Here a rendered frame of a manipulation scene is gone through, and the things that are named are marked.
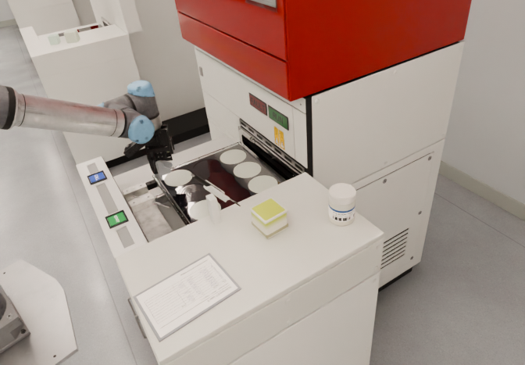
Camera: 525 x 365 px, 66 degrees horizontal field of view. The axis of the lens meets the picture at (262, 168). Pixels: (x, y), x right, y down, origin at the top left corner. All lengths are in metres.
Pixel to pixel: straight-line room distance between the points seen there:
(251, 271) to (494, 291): 1.58
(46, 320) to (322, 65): 1.03
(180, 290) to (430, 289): 1.53
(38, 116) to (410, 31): 1.07
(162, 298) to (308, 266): 0.35
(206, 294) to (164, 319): 0.11
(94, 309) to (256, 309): 1.53
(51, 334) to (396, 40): 1.29
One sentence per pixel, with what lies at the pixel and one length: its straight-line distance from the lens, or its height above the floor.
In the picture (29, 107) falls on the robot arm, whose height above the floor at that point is 1.37.
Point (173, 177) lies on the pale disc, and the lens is 1.49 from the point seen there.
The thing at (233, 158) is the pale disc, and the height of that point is 0.90.
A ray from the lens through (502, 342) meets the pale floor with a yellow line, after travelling 2.20.
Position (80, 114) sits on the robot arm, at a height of 1.31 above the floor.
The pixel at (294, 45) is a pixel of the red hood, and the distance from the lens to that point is 1.11.
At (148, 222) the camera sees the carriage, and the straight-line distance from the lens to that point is 1.36.
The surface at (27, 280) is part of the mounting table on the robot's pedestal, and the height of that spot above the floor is 0.82.
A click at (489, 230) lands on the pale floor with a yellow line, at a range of 2.69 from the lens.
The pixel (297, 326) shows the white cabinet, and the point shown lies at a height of 0.80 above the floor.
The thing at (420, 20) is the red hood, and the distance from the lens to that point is 1.43.
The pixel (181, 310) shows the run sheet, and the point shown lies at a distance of 0.98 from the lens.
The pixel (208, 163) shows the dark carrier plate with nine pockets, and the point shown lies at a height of 0.90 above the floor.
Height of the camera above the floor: 1.73
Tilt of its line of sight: 35 degrees down
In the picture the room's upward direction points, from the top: 6 degrees counter-clockwise
